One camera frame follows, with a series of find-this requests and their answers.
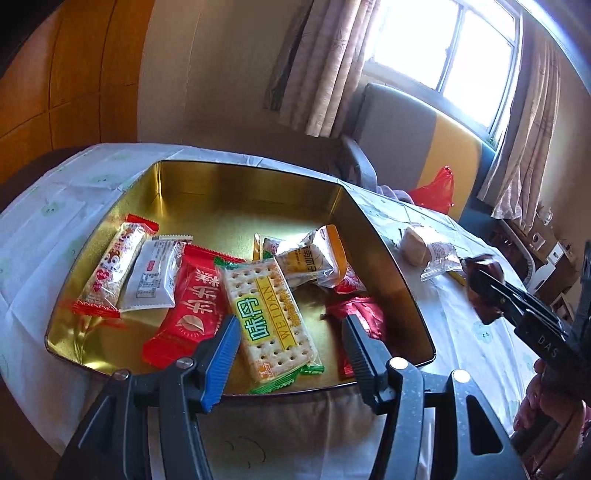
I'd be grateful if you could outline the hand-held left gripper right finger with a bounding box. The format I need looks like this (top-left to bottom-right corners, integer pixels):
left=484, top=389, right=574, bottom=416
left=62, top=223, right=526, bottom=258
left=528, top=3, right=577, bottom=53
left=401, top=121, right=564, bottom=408
left=341, top=315, right=529, bottom=480

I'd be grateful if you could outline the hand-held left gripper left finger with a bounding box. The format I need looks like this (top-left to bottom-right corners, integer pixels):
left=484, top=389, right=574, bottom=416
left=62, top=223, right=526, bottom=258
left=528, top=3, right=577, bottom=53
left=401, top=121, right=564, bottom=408
left=55, top=314, right=243, bottom=480

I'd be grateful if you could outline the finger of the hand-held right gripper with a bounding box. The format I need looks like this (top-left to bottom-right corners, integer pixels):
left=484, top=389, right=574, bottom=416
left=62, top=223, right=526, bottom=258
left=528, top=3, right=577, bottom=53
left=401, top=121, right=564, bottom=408
left=487, top=288, right=527, bottom=326
left=464, top=265, right=561, bottom=324

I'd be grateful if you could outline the dark brown snack packet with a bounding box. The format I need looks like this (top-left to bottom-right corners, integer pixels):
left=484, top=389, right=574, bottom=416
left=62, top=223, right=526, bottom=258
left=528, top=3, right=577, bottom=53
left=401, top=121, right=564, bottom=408
left=462, top=254, right=506, bottom=326

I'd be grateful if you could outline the dark red snack packet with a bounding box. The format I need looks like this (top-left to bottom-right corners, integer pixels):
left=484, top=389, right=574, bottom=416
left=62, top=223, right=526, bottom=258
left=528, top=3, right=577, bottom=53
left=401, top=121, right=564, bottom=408
left=323, top=295, right=389, bottom=379

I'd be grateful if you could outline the green-edged cracker packet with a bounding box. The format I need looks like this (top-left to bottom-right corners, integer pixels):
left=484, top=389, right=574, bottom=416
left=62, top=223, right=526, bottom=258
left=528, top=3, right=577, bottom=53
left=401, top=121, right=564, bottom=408
left=215, top=257, right=325, bottom=395

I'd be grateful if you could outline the red and white snack packet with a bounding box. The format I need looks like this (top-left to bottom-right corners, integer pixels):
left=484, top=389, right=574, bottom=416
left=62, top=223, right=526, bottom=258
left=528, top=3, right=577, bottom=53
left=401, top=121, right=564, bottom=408
left=332, top=265, right=370, bottom=296

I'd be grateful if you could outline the orange-edged clear snack packet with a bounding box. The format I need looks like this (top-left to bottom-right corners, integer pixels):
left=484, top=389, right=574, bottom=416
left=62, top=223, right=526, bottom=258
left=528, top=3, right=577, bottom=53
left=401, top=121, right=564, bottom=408
left=252, top=224, right=347, bottom=289

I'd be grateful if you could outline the red-ended rice cracker packet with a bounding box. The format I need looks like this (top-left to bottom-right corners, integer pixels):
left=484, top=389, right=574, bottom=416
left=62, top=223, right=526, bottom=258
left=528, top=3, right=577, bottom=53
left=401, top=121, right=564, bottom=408
left=69, top=213, right=160, bottom=320

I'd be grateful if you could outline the gold tin box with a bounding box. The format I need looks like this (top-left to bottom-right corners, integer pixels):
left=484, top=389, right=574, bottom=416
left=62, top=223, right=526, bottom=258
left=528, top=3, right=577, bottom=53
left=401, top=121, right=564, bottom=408
left=44, top=159, right=437, bottom=398

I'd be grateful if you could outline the person's right hand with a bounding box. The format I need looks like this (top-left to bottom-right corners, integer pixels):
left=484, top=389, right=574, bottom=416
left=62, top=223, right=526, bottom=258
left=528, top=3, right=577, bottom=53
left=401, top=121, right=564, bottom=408
left=515, top=359, right=591, bottom=479

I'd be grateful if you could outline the wooden side cabinet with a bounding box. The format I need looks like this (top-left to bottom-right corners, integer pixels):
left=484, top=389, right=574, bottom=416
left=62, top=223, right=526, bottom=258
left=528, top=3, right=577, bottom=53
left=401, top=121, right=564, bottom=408
left=499, top=203, right=591, bottom=324

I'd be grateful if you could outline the clear bread packet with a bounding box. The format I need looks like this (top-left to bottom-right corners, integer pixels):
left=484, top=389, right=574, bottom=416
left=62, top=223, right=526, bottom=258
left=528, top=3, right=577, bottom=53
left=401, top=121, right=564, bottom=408
left=397, top=225, right=462, bottom=282

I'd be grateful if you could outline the red plastic bag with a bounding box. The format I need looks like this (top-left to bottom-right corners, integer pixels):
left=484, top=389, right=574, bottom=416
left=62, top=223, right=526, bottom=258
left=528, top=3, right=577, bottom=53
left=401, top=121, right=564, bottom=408
left=409, top=166, right=455, bottom=213

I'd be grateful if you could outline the beige patterned curtain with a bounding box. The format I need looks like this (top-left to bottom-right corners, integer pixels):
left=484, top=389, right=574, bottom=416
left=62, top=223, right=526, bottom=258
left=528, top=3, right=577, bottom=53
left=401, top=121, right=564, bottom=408
left=265, top=0, right=384, bottom=137
left=478, top=37, right=561, bottom=220

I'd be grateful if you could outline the pale cloth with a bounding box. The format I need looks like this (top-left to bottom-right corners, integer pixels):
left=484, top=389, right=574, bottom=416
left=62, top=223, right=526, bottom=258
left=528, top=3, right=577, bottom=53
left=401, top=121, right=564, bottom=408
left=376, top=185, right=416, bottom=204

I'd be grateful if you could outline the grey yellow blue armchair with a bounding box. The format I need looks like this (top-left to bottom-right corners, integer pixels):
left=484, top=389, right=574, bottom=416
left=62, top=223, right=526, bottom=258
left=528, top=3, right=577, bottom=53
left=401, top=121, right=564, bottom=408
left=339, top=83, right=509, bottom=222

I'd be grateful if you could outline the window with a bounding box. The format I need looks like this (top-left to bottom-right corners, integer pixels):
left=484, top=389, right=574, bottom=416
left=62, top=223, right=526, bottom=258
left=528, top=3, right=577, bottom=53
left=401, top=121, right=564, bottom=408
left=365, top=0, right=525, bottom=139

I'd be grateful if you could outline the wooden wardrobe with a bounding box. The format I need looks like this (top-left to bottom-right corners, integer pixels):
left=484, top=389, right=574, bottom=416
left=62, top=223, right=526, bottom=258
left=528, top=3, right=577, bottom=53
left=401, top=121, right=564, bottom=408
left=0, top=0, right=155, bottom=185

